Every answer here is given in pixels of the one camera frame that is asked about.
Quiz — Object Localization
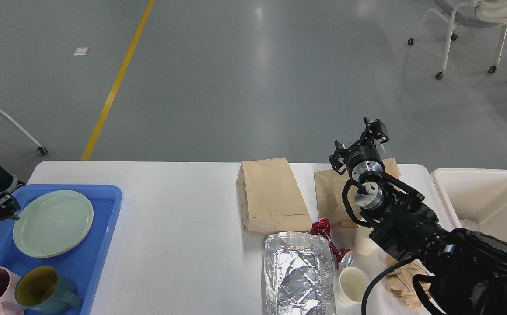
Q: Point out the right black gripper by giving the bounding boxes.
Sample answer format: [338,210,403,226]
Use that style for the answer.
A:
[329,117,389,181]

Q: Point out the light green plate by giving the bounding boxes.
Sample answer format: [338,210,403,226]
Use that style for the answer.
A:
[13,190,94,259]

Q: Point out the dark teal mug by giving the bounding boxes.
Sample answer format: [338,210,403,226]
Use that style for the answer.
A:
[14,266,84,315]

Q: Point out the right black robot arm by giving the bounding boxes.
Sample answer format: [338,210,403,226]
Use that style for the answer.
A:
[329,118,507,315]

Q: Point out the yellow plate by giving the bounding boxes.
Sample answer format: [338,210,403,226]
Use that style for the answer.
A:
[17,229,91,259]

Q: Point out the right brown paper bag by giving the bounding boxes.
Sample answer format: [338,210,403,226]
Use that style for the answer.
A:
[314,158,401,228]

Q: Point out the brown paper bag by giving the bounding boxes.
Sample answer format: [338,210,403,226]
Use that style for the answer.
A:
[314,158,401,228]
[236,157,312,236]

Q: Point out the crushed red can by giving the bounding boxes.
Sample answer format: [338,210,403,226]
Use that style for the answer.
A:
[311,218,354,271]

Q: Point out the left brown paper bag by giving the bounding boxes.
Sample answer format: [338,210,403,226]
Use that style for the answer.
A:
[236,157,312,236]

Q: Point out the upper white paper cup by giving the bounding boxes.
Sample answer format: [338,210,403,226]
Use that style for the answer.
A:
[353,225,380,256]

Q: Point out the white paper cup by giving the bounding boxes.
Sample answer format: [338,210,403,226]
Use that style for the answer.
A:
[336,266,370,306]
[353,225,380,256]

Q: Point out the clear plastic wrap in bin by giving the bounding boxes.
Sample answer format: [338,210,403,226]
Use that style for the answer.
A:
[459,219,481,231]

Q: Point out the lower white paper cup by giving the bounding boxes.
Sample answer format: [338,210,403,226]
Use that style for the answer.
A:
[336,266,370,306]

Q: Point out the aluminium foil container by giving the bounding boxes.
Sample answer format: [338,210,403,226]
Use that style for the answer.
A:
[263,231,336,315]

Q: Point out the crumpled brown paper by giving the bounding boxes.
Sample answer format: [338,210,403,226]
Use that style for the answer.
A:
[385,260,430,312]

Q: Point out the white plastic bin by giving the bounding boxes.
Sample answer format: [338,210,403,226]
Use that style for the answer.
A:
[430,168,507,272]

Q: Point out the white office chair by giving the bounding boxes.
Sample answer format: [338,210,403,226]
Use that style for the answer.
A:
[407,0,507,80]

